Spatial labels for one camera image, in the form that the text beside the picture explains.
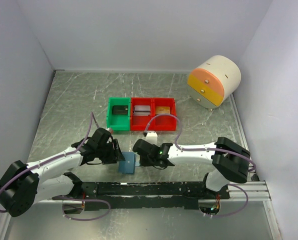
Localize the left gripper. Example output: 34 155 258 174
96 138 126 165

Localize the blue card holder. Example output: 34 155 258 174
118 152 137 175

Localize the green plastic bin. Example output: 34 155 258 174
106 97 131 132

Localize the red plastic bin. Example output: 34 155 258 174
130 97 153 131
150 97 177 132

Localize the round drawer cabinet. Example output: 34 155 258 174
187 55 242 110

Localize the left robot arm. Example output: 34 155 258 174
0 128 125 217

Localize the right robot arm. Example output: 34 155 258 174
132 137 256 199

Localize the gold card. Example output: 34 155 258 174
155 106 171 115

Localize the white striped card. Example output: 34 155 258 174
133 105 151 116

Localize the black card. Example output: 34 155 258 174
111 105 129 115

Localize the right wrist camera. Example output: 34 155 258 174
145 131 158 145

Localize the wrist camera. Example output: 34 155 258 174
93 127 113 141
145 131 158 145

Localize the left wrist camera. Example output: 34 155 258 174
93 127 113 141

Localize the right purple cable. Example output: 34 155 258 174
143 113 257 173

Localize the purple cable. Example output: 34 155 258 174
0 111 101 214
143 113 257 173

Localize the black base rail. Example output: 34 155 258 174
51 181 231 212

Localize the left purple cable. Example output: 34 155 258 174
0 111 101 214

